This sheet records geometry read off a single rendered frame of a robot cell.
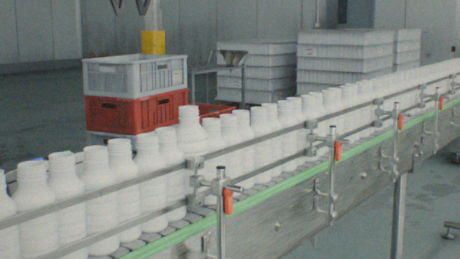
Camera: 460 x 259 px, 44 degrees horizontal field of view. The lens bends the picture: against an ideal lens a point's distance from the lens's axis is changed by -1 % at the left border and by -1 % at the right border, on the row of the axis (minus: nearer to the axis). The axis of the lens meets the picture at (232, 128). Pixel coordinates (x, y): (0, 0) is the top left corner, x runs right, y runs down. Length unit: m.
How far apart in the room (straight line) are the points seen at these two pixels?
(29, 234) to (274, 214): 0.62
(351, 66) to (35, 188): 6.95
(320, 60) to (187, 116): 6.76
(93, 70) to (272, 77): 4.96
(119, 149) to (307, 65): 7.00
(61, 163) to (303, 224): 0.73
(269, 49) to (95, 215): 7.43
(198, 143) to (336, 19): 11.00
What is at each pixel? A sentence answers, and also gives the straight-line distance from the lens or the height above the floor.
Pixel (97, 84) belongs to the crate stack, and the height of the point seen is 0.96.
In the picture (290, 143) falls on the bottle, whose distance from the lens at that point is 1.35.
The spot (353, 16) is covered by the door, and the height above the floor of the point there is 1.37.
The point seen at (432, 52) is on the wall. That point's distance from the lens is 11.40.
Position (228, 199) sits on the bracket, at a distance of 0.99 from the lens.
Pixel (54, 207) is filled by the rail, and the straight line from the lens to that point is 0.83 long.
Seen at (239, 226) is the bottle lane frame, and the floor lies 0.95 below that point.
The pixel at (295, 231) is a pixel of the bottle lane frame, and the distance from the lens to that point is 1.39.
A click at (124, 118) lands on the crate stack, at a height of 0.76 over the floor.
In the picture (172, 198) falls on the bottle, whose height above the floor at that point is 1.04.
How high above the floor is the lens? 1.36
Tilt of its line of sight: 11 degrees down
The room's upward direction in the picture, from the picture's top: straight up
